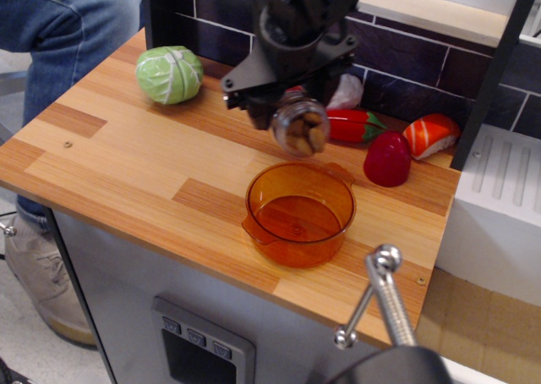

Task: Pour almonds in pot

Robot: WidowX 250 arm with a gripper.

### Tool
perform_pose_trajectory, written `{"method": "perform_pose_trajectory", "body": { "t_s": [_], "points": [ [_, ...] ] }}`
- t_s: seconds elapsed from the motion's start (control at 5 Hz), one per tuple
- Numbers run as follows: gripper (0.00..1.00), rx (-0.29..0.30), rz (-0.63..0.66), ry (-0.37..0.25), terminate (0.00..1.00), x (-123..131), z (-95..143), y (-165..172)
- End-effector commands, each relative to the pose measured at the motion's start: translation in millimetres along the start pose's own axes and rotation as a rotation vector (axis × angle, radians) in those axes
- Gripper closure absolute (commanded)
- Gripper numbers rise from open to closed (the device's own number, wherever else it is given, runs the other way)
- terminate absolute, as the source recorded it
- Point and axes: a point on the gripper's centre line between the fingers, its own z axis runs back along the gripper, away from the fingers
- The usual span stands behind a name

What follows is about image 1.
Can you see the toy salmon sushi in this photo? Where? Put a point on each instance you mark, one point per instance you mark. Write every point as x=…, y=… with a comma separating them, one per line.
x=430, y=134

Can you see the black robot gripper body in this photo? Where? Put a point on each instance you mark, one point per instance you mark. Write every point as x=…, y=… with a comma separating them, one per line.
x=276, y=65

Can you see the white toy sink unit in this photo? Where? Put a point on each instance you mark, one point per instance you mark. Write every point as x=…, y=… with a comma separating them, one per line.
x=492, y=237

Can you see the toy ice cream cone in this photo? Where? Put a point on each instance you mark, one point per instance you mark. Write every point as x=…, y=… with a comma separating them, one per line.
x=348, y=94

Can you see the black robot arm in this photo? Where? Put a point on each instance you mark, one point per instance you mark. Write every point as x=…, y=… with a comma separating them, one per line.
x=297, y=43

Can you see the red toy chili pepper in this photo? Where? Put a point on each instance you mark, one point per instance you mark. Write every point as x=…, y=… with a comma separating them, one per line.
x=354, y=126

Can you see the grey toy kitchen cabinet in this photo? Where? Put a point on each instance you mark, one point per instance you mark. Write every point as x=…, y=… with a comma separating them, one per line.
x=117, y=280

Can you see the black vertical frame post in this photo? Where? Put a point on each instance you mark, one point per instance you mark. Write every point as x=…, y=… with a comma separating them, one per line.
x=508, y=42

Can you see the clear almond jar red label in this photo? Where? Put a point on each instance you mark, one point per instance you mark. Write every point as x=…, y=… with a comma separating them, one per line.
x=300, y=125

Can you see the green toy cabbage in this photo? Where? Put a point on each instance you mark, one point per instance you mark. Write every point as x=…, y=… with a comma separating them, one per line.
x=169, y=75

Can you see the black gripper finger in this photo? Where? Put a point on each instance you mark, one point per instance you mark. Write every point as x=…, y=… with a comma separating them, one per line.
x=261, y=111

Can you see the beige sneaker shoe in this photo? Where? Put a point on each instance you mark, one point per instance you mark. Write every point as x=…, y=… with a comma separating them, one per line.
x=34, y=258

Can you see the orange transparent plastic pot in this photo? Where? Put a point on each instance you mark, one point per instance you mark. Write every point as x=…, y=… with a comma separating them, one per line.
x=298, y=212

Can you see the grey dishwasher control panel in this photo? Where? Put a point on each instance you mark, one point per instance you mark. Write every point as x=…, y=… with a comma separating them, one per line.
x=196, y=350

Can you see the person leg in jeans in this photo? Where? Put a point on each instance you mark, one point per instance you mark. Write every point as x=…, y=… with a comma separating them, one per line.
x=66, y=40

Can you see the red toy strawberry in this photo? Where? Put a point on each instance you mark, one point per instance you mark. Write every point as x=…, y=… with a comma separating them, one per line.
x=388, y=160

